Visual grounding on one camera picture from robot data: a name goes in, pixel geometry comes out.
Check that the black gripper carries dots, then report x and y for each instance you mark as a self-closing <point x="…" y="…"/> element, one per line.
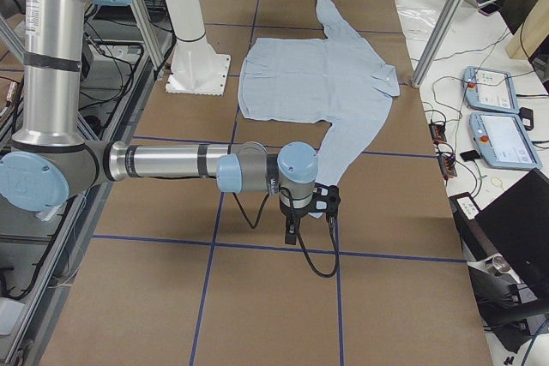
<point x="294" y="217"/>

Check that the light blue button shirt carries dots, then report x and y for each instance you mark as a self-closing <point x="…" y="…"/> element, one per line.
<point x="339" y="79"/>

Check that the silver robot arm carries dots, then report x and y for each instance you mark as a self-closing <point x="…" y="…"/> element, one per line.
<point x="291" y="173"/>

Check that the lower orange electronics board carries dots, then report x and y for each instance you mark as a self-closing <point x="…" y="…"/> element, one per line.
<point x="446" y="163"/>

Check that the orange electronics board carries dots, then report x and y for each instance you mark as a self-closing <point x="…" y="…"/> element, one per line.
<point x="446" y="163"/>
<point x="437" y="131"/>

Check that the upper orange electronics board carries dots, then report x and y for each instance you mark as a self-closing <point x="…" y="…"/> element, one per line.
<point x="437" y="131"/>

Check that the black laptop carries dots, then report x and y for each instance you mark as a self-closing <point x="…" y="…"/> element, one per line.
<point x="517" y="225"/>

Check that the lower teach pendant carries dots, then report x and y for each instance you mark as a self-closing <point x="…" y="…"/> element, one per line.
<point x="503" y="142"/>

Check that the teach pendant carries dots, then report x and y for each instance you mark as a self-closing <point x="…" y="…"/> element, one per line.
<point x="503" y="142"/>
<point x="490" y="90"/>

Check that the upper teach pendant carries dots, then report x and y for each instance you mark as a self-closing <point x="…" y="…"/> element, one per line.
<point x="490" y="90"/>

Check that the pink smartphone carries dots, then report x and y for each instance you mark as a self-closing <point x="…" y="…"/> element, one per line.
<point x="490" y="9"/>

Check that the wooden board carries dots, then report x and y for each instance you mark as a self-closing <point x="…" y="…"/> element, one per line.
<point x="531" y="34"/>

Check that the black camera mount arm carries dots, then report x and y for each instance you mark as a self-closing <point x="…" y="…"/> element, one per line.
<point x="505" y="305"/>

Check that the aluminium frame rack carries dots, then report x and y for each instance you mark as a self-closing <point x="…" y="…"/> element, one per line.
<point x="50" y="162"/>

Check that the aluminium frame post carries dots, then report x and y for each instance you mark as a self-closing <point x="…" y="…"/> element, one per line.
<point x="435" y="41"/>

